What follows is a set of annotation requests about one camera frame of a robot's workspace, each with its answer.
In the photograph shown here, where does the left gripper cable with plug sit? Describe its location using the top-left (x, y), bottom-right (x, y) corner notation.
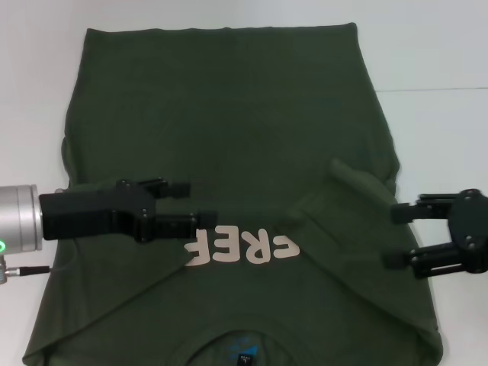
top-left (0, 255), bottom-right (51, 284)

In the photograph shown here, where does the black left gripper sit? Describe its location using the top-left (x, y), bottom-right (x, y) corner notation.
top-left (38, 176), bottom-right (220, 246)

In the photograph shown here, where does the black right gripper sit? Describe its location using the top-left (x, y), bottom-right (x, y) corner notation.
top-left (382, 188), bottom-right (488, 281)

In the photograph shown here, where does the dark green FREE t-shirt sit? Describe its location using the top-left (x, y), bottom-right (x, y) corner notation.
top-left (21, 22), bottom-right (445, 366)

